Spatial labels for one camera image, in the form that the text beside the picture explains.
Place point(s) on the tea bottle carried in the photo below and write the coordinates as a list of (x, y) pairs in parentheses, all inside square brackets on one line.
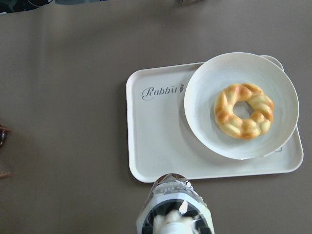
[(174, 207)]

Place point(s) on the cream serving tray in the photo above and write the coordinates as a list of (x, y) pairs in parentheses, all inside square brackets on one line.
[(160, 140)]

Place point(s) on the braided donut pastry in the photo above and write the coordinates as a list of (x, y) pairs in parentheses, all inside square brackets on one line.
[(243, 111)]

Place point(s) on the white plate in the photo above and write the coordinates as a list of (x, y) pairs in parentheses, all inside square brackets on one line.
[(238, 67)]

